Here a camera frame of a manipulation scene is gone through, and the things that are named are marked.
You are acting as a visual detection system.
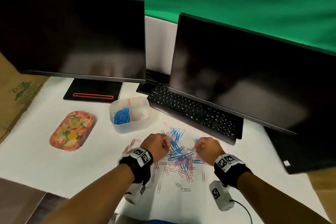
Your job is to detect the person's right hand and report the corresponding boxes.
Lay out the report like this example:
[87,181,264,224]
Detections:
[194,137,226,166]

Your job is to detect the person's left hand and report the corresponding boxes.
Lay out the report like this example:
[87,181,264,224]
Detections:
[140,133,171,164]

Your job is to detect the pile of blue pink paperclips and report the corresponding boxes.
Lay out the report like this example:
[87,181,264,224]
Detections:
[122,121,207,193]

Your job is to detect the translucent plastic container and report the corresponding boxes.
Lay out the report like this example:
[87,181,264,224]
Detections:
[109,96,151,134]

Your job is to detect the sorted blue clips heap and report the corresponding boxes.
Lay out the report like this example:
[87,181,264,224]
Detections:
[113,108,131,125]

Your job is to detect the floral patterned oval tray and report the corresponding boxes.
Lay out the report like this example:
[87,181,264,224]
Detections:
[49,111,95,152]

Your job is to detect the person's left forearm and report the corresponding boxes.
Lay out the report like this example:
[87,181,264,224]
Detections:
[47,163,136,224]

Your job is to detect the person's right forearm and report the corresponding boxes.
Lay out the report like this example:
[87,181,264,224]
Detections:
[236,171,325,224]

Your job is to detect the black keyboard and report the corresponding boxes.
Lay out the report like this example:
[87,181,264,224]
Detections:
[147,82,244,146]

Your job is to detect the plain black monitor base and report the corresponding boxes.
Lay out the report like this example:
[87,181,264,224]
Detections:
[136,69,170,95]

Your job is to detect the black red-lined monitor base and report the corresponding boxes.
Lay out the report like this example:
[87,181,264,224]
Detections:
[63,78,123,104]

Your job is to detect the black computer monitor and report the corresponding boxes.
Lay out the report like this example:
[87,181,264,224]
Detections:
[169,12,336,137]
[0,0,147,84]

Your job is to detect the white table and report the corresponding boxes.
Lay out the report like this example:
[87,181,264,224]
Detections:
[0,76,331,224]

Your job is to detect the black laptop with sticker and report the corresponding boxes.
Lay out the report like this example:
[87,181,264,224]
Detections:
[264,125,336,175]

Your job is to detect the white divider panel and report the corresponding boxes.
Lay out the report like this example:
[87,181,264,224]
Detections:
[144,15,180,74]

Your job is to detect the grey side table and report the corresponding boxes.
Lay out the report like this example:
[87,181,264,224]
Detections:
[0,178,47,224]

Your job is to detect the brown cardboard box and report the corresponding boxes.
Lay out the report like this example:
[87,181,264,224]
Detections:
[0,52,49,144]

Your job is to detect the black marker wrist strap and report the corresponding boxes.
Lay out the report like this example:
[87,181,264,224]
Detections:
[118,147,154,185]
[214,154,252,190]

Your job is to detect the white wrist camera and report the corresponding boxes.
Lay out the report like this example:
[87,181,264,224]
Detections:
[124,182,147,205]

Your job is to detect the black camera cable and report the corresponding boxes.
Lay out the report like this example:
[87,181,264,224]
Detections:
[230,199,254,224]

